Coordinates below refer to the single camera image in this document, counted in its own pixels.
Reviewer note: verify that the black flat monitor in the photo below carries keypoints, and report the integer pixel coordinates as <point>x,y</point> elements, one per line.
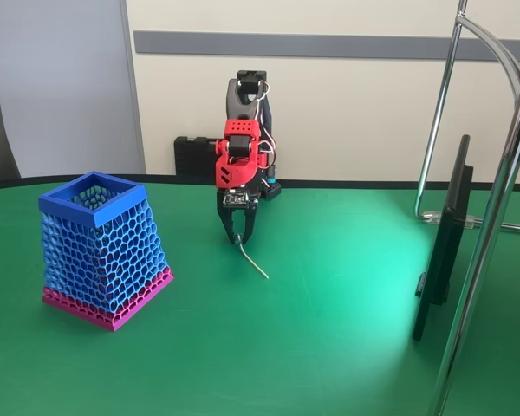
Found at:
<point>444,260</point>

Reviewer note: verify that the black plastic case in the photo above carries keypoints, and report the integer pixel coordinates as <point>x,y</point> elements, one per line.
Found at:
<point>190,156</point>

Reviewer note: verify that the blue and pink lattice basket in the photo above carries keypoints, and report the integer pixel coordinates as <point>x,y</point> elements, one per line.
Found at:
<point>104,260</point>

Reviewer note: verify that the teal and black clamp knob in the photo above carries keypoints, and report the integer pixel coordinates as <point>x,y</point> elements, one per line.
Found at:
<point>271,174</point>

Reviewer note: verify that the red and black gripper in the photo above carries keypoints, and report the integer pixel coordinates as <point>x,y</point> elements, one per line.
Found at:
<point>237,215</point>

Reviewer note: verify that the chrome tube frame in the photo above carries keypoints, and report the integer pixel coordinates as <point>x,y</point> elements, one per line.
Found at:
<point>437,108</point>

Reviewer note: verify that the black lattice robot base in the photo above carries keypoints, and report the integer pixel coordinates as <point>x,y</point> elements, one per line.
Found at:
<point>272,189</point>

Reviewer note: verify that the grey wall rail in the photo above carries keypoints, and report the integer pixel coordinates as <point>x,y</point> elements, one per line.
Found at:
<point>286,44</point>

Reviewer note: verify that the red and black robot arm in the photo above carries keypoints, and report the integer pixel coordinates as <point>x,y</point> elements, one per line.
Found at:
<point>238,99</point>

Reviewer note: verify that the clear plastic clip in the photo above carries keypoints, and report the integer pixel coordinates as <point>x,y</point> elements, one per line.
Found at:
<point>431,216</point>

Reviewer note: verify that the chrome stand pole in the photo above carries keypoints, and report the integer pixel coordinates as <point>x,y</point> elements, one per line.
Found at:
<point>481,260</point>

